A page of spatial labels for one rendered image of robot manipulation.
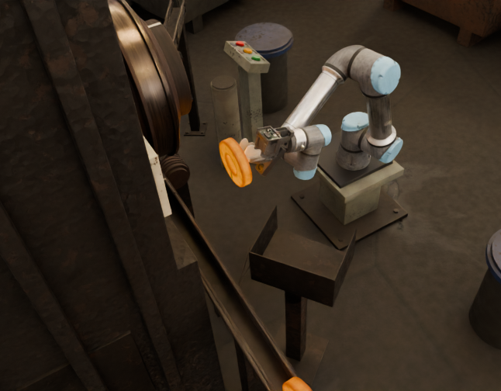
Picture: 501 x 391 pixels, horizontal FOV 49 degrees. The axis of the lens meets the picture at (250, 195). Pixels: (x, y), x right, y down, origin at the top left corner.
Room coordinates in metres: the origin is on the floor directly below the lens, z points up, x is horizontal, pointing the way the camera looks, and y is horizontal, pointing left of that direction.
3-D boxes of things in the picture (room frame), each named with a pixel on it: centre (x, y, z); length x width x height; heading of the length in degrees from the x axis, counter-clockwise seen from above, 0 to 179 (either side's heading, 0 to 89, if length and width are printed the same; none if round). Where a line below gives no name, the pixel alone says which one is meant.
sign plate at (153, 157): (0.95, 0.25, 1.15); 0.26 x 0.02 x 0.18; 27
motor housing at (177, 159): (1.66, 0.33, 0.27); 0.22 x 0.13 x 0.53; 27
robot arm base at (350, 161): (1.76, -0.47, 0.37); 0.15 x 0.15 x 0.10
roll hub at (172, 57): (1.35, 0.22, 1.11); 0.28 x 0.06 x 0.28; 27
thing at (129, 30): (1.30, 0.30, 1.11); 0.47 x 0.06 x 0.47; 27
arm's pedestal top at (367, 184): (1.76, -0.47, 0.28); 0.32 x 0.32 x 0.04; 26
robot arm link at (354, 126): (1.75, -0.47, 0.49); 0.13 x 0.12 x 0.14; 40
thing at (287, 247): (1.00, -0.14, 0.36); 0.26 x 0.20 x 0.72; 62
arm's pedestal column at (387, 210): (1.76, -0.47, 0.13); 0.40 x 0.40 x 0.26; 26
